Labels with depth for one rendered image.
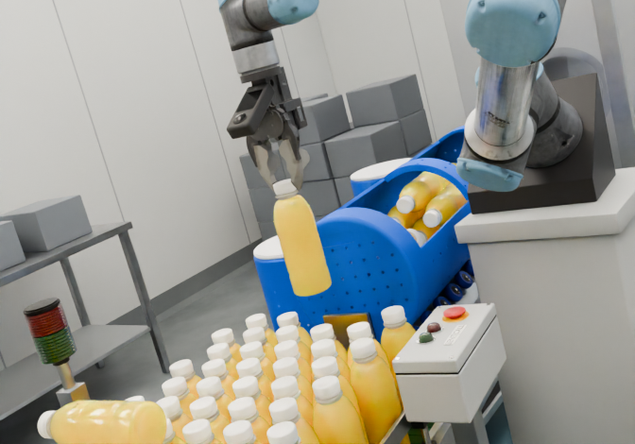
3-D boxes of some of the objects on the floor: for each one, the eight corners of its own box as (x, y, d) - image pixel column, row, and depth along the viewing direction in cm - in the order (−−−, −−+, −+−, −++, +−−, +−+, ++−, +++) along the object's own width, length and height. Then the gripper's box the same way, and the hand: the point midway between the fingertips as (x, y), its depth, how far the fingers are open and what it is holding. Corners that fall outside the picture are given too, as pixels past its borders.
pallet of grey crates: (454, 228, 580) (418, 73, 557) (403, 266, 518) (361, 94, 495) (326, 237, 653) (290, 100, 629) (269, 272, 591) (227, 123, 568)
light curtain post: (684, 401, 280) (600, -77, 246) (683, 409, 275) (597, -77, 241) (666, 400, 283) (580, -71, 250) (665, 408, 278) (577, -71, 244)
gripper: (301, 59, 133) (333, 177, 137) (248, 73, 139) (279, 185, 143) (276, 67, 126) (310, 191, 130) (221, 81, 132) (255, 199, 136)
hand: (283, 185), depth 134 cm, fingers closed on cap, 4 cm apart
